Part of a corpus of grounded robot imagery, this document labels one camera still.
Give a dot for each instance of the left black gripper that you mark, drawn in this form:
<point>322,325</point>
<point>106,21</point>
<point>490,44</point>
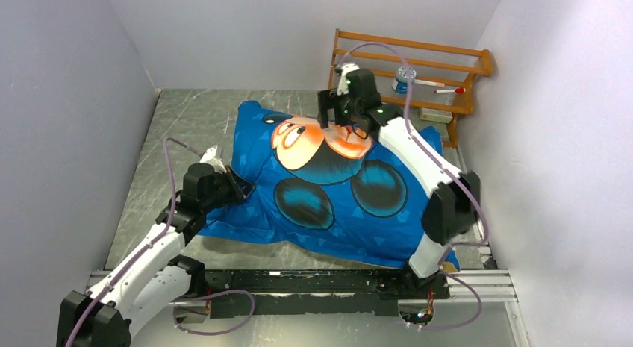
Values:
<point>240,189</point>

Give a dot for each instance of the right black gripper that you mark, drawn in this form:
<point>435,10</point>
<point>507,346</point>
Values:
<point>327,99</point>

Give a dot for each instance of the blue orange cartoon pillowcase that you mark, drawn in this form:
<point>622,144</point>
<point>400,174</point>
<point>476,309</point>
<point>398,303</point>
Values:
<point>357,202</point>

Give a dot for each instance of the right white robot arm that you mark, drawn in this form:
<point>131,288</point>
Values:
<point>453,196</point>

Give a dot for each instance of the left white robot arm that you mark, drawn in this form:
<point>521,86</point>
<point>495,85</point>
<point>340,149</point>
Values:
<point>115,309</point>

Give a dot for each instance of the blue white jar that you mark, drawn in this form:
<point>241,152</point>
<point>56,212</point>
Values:
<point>401,79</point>

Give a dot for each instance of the white pen on shelf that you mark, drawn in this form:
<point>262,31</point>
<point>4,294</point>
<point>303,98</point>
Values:
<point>429,83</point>

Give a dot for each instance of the white box under shelf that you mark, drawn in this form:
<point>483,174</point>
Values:
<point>432,115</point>

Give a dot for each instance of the orange wooden shelf rack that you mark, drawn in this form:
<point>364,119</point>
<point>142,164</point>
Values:
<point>451,65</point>

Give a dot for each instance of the white red marker pen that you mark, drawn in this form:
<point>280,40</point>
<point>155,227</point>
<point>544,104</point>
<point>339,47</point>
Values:
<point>458,90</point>

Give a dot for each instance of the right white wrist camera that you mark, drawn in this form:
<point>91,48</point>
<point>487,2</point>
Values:
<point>342,72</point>

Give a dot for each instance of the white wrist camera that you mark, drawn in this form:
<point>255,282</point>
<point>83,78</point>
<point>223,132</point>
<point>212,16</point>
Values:
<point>342,72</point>
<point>212,157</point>

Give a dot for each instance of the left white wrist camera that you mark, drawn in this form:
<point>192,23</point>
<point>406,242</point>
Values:
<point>212,157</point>

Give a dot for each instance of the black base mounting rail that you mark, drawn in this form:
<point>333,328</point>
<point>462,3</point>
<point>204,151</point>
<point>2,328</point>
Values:
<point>231,303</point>

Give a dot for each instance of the aluminium frame rail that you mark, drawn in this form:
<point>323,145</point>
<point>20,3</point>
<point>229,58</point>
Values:
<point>388,284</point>

